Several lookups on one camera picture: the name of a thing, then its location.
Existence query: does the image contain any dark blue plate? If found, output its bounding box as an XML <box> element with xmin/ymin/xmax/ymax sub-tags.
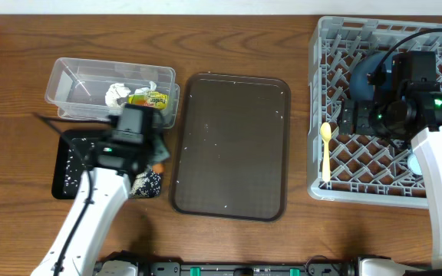
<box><xmin>349</xmin><ymin>52</ymin><xmax>395</xmax><ymax>100</ymax></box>

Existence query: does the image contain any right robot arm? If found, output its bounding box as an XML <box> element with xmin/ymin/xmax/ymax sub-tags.
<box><xmin>338</xmin><ymin>51</ymin><xmax>442</xmax><ymax>275</ymax></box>

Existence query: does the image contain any pile of white rice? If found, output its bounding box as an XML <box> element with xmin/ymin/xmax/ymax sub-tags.
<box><xmin>61</xmin><ymin>137</ymin><xmax>163</xmax><ymax>199</ymax></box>

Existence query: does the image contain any brown serving tray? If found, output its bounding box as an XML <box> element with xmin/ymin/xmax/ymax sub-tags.
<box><xmin>170</xmin><ymin>73</ymin><xmax>291</xmax><ymax>222</ymax></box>

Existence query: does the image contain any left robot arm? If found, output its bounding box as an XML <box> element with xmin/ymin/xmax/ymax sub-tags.
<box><xmin>32</xmin><ymin>103</ymin><xmax>170</xmax><ymax>275</ymax></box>

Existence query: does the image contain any yellow plastic spoon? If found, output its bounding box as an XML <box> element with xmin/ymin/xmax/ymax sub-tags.
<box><xmin>320</xmin><ymin>122</ymin><xmax>332</xmax><ymax>182</ymax></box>

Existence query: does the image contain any grey dishwasher rack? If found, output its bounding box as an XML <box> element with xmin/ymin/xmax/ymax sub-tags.
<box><xmin>307</xmin><ymin>16</ymin><xmax>442</xmax><ymax>209</ymax></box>

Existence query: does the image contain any light blue cup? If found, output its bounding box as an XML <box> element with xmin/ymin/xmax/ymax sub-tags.
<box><xmin>407</xmin><ymin>153</ymin><xmax>422</xmax><ymax>176</ymax></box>

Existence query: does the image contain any white tissue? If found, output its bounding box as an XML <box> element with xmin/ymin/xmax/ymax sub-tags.
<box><xmin>104</xmin><ymin>81</ymin><xmax>157</xmax><ymax>115</ymax></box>

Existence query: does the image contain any carrot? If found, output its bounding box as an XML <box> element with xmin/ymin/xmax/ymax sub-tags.
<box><xmin>152</xmin><ymin>163</ymin><xmax>165</xmax><ymax>174</ymax></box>

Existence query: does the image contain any clear plastic waste bin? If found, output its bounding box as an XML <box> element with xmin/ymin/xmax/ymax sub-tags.
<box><xmin>45</xmin><ymin>57</ymin><xmax>180</xmax><ymax>129</ymax></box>

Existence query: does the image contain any black tray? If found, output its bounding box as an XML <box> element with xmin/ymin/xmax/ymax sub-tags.
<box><xmin>51</xmin><ymin>129</ymin><xmax>105</xmax><ymax>199</ymax></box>

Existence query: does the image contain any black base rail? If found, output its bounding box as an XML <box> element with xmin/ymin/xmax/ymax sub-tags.
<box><xmin>92</xmin><ymin>251</ymin><xmax>358</xmax><ymax>276</ymax></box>

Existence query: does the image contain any green yellow snack wrapper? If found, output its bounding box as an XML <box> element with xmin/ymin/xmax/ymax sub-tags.
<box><xmin>127</xmin><ymin>91</ymin><xmax>169</xmax><ymax>110</ymax></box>

